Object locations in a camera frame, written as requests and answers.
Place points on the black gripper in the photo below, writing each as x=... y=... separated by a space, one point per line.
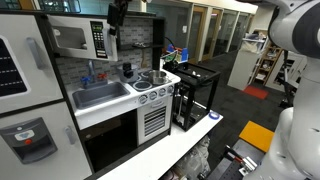
x=121 y=5

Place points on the white toy microwave door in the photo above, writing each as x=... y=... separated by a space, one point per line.
x=83 y=38

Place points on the white fridge door with window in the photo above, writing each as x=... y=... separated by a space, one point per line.
x=36 y=76

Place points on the white toy oven door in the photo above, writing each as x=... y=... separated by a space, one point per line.
x=154 y=120

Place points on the white fridge door with dispenser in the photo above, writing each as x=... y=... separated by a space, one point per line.
x=66 y=160

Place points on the gray toy faucet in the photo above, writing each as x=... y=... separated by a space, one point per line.
x=90 y=68

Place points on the gray pot with black knob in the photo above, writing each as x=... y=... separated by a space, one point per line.
x=128 y=76

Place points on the green round gadget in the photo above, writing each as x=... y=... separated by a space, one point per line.
x=170 y=57

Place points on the round black stove burner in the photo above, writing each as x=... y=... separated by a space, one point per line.
x=142 y=86

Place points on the silver steel pot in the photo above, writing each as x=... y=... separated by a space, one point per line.
x=157 y=77

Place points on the gray toy sink basin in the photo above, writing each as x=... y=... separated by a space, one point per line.
x=100 y=95

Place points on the blue plastic block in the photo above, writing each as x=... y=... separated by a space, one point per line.
x=184 y=54

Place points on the round silver stove knob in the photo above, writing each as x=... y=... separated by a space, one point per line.
x=142 y=99
x=152 y=95
x=162 y=92
x=170 y=89

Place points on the white toy kitchen unit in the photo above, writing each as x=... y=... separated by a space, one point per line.
x=110 y=110

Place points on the blue tape roll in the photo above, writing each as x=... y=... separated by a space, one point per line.
x=214 y=115

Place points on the plain white cabinet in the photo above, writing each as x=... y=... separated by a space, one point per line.
x=243 y=68

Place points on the gray toy water dispenser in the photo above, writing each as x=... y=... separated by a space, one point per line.
x=26 y=140

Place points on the wooden open shelf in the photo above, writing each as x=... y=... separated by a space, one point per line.
x=265 y=66

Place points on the red floor mat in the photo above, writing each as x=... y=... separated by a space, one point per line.
x=256 y=91

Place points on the gray plastic bag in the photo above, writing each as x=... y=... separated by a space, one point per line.
x=195 y=160

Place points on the yellow floor pad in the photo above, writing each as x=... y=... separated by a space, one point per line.
x=257 y=135

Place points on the black padded bench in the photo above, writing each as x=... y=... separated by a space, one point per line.
x=286 y=101

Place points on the black metal frame box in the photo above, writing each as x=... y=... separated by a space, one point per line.
x=186 y=75

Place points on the black base plate with clamp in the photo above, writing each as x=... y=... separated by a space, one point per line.
x=233 y=163

